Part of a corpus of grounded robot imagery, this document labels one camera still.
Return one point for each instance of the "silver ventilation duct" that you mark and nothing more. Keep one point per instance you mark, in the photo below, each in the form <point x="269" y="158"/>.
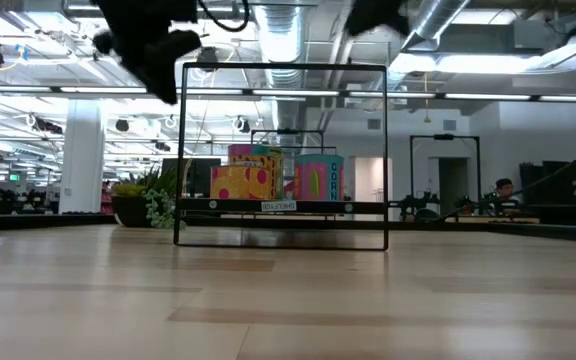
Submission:
<point x="280" y="30"/>
<point x="433" y="20"/>

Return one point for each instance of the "black metal shelf frame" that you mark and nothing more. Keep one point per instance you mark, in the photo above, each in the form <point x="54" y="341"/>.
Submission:
<point x="298" y="207"/>

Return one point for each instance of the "black background cabinet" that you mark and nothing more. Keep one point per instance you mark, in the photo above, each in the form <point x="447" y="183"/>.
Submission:
<point x="550" y="182"/>

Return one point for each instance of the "person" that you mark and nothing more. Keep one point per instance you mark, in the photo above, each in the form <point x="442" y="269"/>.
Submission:
<point x="504" y="192"/>

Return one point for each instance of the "black background gantry frame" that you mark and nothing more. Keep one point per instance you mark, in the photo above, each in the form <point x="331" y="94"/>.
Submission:
<point x="288" y="131"/>
<point x="443" y="136"/>

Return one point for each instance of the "green plant dark pot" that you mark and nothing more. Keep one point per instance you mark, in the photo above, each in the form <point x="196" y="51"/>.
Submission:
<point x="138" y="200"/>

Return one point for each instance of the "pink teal corn can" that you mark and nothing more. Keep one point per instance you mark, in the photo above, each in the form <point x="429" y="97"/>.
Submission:
<point x="320" y="177"/>

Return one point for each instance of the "black background robot arm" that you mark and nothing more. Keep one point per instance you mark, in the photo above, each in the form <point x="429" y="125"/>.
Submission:
<point x="468" y="204"/>
<point x="413" y="202"/>

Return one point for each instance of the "black aluminium table frame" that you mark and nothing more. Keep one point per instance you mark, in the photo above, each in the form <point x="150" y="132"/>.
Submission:
<point x="68" y="221"/>

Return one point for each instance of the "magenta teal chicken soup can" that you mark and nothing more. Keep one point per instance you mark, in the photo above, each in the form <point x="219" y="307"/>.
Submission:
<point x="245" y="149"/>

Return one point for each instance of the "yellow hanging pendant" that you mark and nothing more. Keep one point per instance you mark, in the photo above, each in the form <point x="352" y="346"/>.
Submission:
<point x="427" y="117"/>

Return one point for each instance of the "white pillar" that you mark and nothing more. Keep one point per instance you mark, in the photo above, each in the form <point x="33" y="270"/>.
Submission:
<point x="83" y="160"/>

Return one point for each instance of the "black background monitor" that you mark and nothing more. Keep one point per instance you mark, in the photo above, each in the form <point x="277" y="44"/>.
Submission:
<point x="203" y="177"/>

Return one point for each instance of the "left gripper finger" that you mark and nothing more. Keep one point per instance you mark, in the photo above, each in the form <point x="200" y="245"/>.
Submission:
<point x="164" y="82"/>

